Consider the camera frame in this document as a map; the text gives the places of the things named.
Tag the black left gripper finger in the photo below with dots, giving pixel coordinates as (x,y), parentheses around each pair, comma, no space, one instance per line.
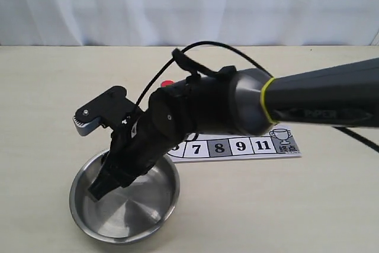
(103,184)

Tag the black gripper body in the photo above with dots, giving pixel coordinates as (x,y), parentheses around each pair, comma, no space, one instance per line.
(135,147)

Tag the red cylinder game piece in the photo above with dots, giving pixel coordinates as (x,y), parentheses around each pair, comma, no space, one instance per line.
(167,83)

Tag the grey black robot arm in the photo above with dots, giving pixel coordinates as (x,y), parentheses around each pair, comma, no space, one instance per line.
(245,102)

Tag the stainless steel round dish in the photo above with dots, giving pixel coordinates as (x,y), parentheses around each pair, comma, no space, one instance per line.
(125,215)

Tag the paper numbered game board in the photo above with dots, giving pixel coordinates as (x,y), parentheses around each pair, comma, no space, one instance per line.
(278,143)

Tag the white backdrop curtain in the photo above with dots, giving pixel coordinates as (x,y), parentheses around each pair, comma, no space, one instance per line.
(181,22)

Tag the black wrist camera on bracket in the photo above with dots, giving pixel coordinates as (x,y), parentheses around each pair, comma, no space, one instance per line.
(109,109)

